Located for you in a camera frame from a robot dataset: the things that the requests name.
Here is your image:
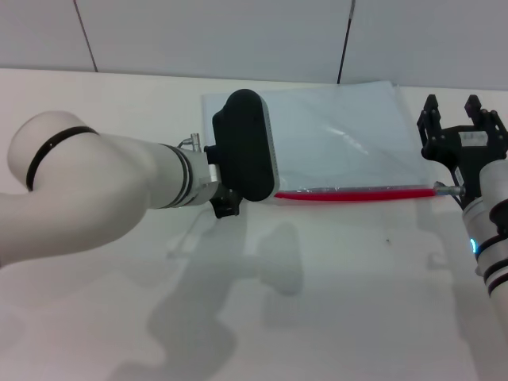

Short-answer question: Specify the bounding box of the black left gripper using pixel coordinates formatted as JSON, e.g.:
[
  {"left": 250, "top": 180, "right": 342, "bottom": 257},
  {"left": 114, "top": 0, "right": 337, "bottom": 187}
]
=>
[{"left": 210, "top": 186, "right": 244, "bottom": 220}]

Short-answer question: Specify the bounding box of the clear document bag red zipper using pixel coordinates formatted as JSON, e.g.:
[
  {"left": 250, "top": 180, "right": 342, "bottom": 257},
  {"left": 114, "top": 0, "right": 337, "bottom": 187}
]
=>
[{"left": 201, "top": 80, "right": 437, "bottom": 203}]

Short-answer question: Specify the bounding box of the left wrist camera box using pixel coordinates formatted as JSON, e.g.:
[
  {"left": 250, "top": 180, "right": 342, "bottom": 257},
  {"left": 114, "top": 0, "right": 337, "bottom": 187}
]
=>
[{"left": 204, "top": 89, "right": 281, "bottom": 203}]

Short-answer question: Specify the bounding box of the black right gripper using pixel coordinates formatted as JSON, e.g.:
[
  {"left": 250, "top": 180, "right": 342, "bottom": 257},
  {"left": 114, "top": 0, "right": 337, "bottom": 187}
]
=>
[{"left": 415, "top": 94, "right": 508, "bottom": 199}]

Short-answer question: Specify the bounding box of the silver right arm cable connector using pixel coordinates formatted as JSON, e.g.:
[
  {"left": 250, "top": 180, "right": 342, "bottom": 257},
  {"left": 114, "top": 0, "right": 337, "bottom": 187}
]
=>
[{"left": 433, "top": 181, "right": 466, "bottom": 198}]

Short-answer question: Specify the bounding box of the silver arm cable connector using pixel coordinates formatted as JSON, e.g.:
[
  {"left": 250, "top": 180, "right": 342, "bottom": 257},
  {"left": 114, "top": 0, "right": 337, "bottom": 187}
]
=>
[
  {"left": 177, "top": 133, "right": 203, "bottom": 154},
  {"left": 433, "top": 181, "right": 466, "bottom": 198}
]

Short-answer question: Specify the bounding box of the silver left arm cable connector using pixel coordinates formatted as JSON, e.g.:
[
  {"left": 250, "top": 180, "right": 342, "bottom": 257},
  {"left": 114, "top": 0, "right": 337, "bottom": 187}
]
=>
[{"left": 177, "top": 133, "right": 203, "bottom": 154}]

